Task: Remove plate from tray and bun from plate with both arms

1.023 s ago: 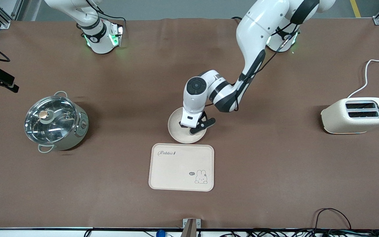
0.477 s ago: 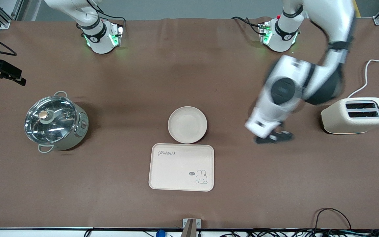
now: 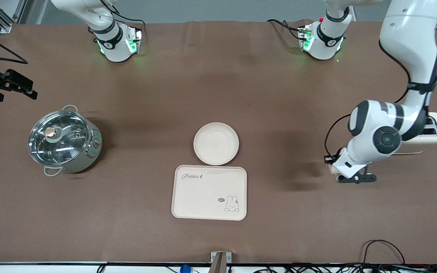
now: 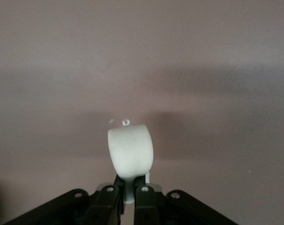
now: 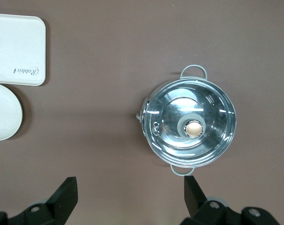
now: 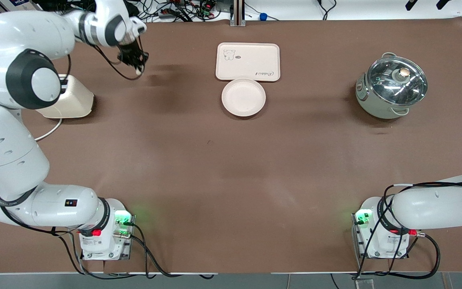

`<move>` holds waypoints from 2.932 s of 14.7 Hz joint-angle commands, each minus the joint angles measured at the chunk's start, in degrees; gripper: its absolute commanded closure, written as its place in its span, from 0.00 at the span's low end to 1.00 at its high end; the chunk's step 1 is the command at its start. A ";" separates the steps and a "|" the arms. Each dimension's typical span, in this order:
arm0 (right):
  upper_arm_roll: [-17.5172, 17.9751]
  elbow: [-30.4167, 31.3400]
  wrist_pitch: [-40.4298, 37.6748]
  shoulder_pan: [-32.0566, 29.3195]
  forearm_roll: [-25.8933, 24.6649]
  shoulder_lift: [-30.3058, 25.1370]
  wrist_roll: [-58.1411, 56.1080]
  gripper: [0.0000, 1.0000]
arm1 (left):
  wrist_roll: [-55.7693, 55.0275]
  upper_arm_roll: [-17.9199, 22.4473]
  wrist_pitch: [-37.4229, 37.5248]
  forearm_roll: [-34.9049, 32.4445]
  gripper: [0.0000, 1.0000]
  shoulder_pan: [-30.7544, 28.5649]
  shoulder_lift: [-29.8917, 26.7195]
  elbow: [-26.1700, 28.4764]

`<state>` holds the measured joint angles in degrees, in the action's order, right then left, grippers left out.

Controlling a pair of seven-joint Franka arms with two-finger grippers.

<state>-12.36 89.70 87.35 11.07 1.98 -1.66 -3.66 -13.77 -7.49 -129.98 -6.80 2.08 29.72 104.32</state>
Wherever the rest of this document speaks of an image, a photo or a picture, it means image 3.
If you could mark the brown table mat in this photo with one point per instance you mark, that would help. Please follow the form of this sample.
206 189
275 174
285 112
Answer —
241 83

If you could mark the cream round plate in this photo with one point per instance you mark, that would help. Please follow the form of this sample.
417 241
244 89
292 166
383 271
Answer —
216 144

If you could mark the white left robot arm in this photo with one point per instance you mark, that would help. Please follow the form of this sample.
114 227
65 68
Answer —
408 38

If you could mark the small blue round object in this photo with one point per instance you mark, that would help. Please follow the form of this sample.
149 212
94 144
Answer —
185 269

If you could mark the metal table edge bracket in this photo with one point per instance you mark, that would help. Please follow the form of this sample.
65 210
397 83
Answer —
220 261

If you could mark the cream rabbit print tray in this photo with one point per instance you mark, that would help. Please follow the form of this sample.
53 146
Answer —
203 197

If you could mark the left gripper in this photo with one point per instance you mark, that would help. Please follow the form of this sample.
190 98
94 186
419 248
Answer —
335 157

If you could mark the steel electric cooking pot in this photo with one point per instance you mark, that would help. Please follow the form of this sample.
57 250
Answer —
89 155

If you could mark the glass pot lid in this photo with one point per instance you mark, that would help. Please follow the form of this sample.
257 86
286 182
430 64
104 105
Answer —
61 138

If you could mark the small pale steamed bun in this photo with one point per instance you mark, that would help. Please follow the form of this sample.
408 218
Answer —
333 169

